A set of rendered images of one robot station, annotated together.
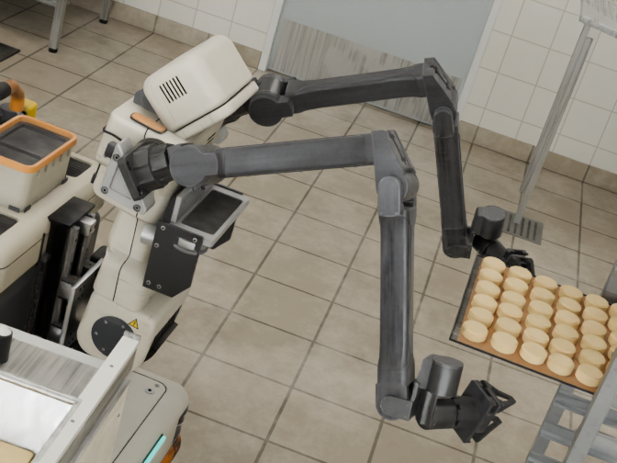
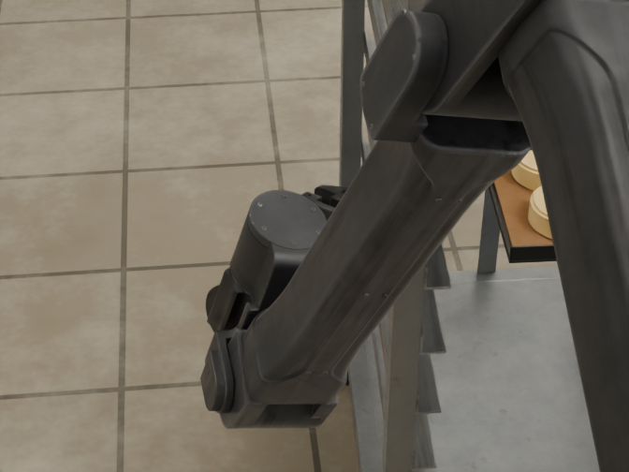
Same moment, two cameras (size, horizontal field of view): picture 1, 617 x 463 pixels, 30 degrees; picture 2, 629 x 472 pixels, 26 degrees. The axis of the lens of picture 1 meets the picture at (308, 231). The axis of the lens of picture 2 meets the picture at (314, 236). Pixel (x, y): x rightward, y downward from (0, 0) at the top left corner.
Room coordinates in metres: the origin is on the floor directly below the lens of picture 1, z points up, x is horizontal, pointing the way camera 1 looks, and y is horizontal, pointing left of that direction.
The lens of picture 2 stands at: (2.56, 0.34, 1.58)
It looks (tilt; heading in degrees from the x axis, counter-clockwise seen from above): 39 degrees down; 258
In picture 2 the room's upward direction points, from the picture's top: straight up
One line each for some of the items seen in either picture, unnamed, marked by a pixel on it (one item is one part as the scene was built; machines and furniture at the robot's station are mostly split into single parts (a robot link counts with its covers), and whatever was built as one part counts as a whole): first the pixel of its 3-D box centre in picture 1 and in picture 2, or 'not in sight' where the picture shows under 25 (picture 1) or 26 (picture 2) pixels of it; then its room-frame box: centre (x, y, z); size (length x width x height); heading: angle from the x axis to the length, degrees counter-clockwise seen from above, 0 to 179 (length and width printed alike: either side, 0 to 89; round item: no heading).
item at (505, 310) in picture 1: (510, 312); not in sight; (2.03, -0.43, 0.96); 0.05 x 0.05 x 0.02
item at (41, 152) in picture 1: (22, 163); not in sight; (2.21, 0.64, 0.87); 0.23 x 0.15 x 0.11; 172
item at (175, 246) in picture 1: (193, 225); not in sight; (2.15, 0.24, 0.88); 0.28 x 0.16 x 0.22; 172
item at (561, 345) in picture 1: (562, 348); not in sight; (1.95, -0.54, 0.96); 0.05 x 0.05 x 0.02
